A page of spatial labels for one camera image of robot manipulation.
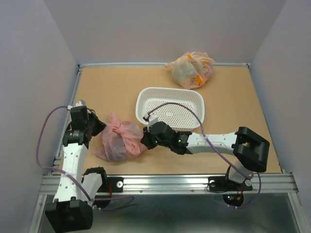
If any pink plastic bag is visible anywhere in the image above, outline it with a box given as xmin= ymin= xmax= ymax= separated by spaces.
xmin=94 ymin=113 xmax=147 ymax=162

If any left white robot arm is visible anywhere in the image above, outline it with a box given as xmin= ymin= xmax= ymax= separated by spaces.
xmin=45 ymin=105 xmax=108 ymax=233

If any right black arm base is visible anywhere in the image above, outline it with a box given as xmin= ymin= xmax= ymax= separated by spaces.
xmin=206 ymin=176 xmax=253 ymax=193

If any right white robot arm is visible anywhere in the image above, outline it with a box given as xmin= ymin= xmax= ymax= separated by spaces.
xmin=141 ymin=122 xmax=270 ymax=189

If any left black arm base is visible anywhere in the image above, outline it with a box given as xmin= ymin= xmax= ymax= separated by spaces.
xmin=98 ymin=176 xmax=124 ymax=193

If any orange white plastic bag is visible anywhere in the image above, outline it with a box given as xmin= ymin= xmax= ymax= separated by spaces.
xmin=164 ymin=51 xmax=215 ymax=89

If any white perforated plastic basket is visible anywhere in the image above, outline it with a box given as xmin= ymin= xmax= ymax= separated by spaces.
xmin=136 ymin=87 xmax=205 ymax=131

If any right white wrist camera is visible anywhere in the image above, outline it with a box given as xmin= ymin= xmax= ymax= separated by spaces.
xmin=143 ymin=113 xmax=158 ymax=127

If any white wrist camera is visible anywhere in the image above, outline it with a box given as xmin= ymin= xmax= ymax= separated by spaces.
xmin=67 ymin=100 xmax=86 ymax=111
xmin=143 ymin=113 xmax=158 ymax=127

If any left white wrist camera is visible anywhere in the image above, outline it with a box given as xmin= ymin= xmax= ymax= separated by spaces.
xmin=67 ymin=100 xmax=86 ymax=111

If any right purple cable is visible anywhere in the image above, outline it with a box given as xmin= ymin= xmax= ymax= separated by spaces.
xmin=145 ymin=102 xmax=262 ymax=211

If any aluminium front rail frame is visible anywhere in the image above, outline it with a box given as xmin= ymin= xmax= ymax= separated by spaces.
xmin=28 ymin=62 xmax=299 ymax=233

